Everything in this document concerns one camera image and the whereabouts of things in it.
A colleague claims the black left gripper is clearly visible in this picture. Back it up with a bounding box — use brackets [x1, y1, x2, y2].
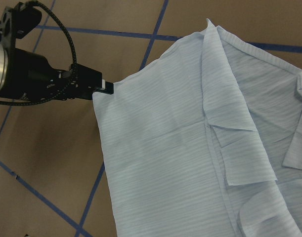
[0, 46, 114, 101]

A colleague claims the light blue button-up shirt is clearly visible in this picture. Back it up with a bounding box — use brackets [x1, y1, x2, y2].
[93, 22, 302, 237]

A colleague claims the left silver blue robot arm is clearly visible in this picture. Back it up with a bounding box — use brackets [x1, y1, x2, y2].
[0, 44, 114, 103]

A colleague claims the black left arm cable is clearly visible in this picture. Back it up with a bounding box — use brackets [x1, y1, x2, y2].
[0, 0, 79, 107]

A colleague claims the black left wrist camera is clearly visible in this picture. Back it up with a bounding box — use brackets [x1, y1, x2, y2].
[0, 2, 42, 51]

